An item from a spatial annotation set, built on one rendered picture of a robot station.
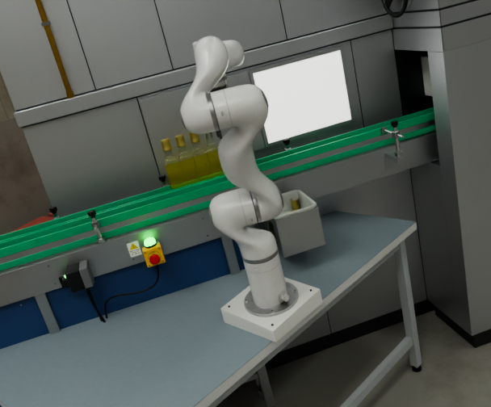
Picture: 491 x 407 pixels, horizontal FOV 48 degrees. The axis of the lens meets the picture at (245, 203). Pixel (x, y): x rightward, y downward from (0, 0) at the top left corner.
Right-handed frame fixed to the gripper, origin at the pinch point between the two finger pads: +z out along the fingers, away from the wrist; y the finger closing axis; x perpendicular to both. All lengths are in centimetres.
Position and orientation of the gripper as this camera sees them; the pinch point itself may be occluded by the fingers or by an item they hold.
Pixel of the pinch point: (227, 131)
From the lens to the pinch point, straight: 191.1
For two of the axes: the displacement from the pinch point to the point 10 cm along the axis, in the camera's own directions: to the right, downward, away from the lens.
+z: 2.3, 9.1, 3.4
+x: 2.4, 2.9, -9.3
